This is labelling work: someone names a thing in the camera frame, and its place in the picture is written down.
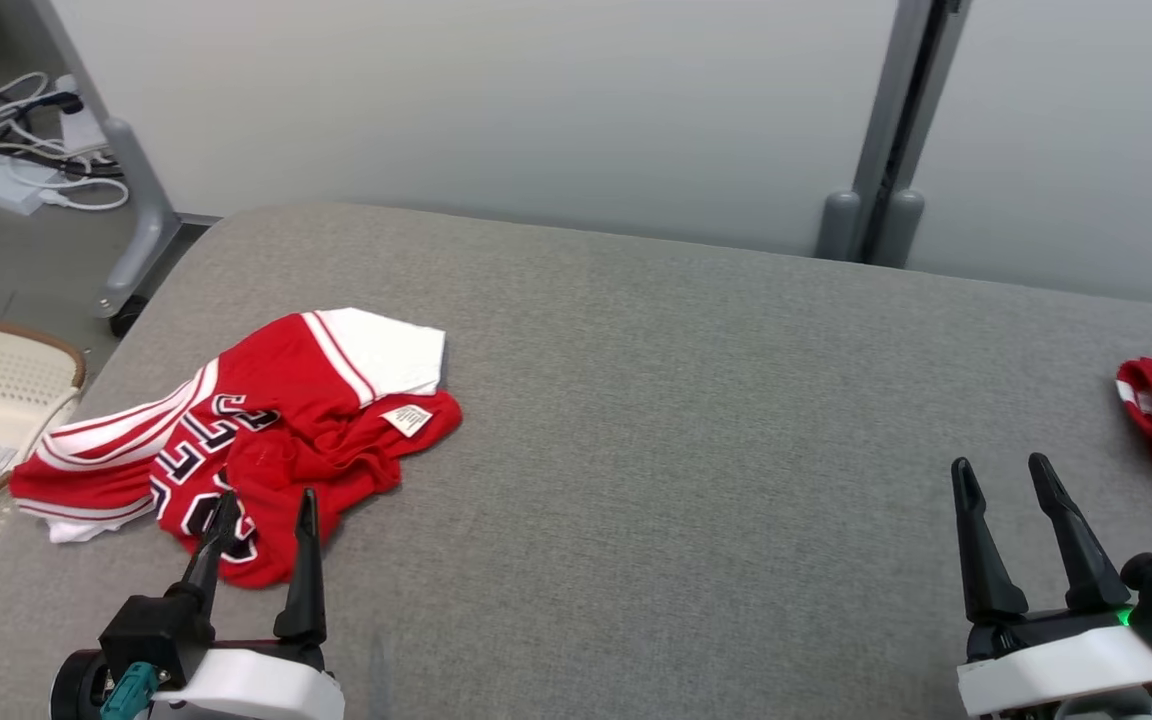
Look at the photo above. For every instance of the red jersey white sleeves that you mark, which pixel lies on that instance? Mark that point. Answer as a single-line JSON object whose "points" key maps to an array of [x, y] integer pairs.
{"points": [[276, 400]]}

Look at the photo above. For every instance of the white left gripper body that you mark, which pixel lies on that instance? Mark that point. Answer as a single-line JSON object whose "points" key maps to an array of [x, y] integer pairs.
{"points": [[256, 685]]}

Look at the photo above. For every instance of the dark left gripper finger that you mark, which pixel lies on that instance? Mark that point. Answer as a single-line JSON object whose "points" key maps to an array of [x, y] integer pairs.
{"points": [[214, 550], [306, 580]]}

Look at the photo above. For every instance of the grey cylindrical post foot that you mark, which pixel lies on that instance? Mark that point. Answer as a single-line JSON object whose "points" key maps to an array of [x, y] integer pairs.
{"points": [[899, 230], [838, 225]]}

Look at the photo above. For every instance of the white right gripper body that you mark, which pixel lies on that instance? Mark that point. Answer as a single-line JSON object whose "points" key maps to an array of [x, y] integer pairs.
{"points": [[1056, 665]]}

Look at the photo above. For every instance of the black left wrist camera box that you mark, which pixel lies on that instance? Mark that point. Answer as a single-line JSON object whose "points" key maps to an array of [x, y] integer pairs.
{"points": [[151, 630]]}

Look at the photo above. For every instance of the grey partition leg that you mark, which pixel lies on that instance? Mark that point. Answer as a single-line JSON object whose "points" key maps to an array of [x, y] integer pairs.
{"points": [[141, 220]]}

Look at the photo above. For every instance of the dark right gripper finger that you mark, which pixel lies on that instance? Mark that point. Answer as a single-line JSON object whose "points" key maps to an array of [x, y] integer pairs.
{"points": [[986, 560], [1081, 550]]}

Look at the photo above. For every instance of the grey partition post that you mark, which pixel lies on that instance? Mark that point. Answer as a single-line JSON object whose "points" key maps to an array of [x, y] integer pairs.
{"points": [[901, 100]]}

